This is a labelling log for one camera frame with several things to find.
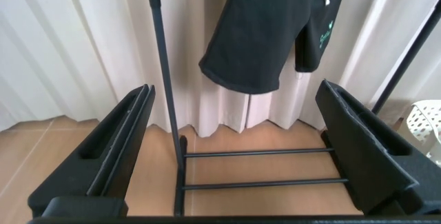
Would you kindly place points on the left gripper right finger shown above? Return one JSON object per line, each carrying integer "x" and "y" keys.
{"x": 372, "y": 169}

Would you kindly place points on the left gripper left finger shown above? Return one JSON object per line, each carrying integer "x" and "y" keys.
{"x": 69, "y": 182}

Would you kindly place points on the black shorts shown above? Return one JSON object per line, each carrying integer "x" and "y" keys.
{"x": 255, "y": 38}

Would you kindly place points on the white laundry basket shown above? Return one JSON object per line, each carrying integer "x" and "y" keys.
{"x": 427, "y": 120}

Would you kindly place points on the black clothes rack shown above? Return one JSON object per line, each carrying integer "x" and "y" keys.
{"x": 164, "y": 62}

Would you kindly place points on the white curtain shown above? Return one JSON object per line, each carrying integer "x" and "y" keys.
{"x": 69, "y": 45}

